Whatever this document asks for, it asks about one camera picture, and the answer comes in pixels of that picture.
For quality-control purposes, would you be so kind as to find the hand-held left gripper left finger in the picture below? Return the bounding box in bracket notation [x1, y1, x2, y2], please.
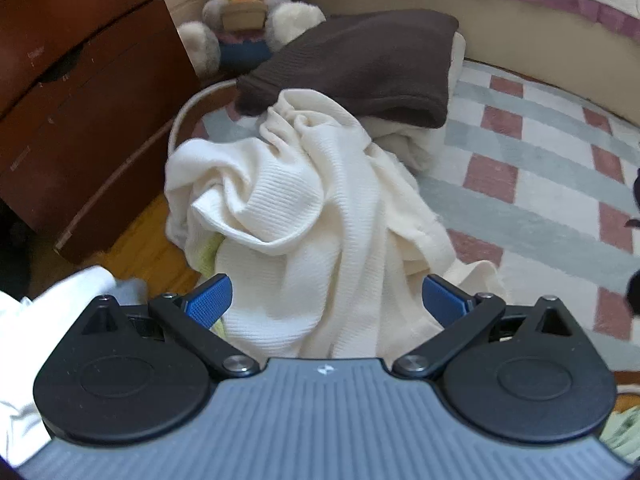
[81, 274, 261, 381]

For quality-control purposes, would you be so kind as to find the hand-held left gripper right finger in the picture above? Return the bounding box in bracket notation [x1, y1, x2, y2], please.
[392, 275, 576, 380]

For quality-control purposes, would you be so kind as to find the cream knit cardigan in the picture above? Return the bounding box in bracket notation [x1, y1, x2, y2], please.
[164, 89, 506, 361]

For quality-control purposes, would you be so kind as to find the cream folded garment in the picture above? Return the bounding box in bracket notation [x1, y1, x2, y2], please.
[367, 32, 468, 176]

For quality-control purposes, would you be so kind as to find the person's white clothing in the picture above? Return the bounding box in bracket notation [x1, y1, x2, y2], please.
[0, 265, 118, 467]

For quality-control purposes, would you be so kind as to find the checkered rug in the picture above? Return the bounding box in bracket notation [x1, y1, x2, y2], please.
[167, 57, 640, 391]

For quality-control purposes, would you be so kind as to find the brown wooden dresser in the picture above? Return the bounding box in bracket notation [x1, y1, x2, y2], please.
[0, 0, 201, 266]

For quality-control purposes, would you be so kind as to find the brown folded sweater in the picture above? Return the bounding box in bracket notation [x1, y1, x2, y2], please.
[235, 8, 460, 130]

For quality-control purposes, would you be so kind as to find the beige bed base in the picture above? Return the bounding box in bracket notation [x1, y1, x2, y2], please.
[295, 0, 640, 128]

